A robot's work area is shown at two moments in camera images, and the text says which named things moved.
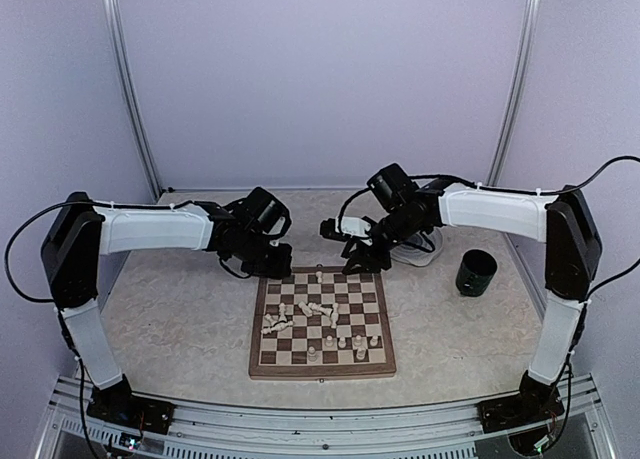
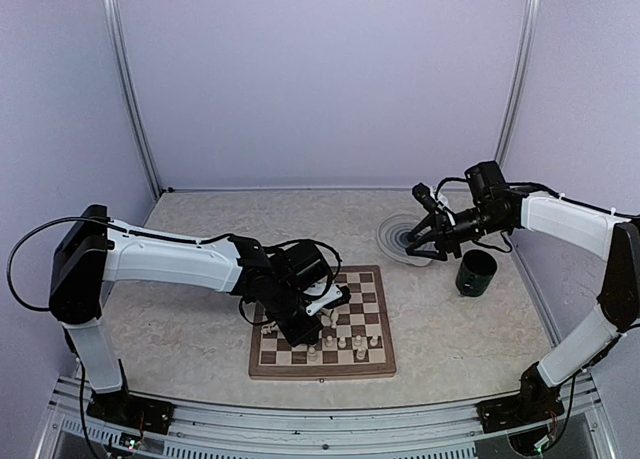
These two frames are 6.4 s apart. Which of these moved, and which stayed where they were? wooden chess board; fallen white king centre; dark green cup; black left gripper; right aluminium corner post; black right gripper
Moved: black left gripper; black right gripper
Stayed: fallen white king centre; wooden chess board; dark green cup; right aluminium corner post
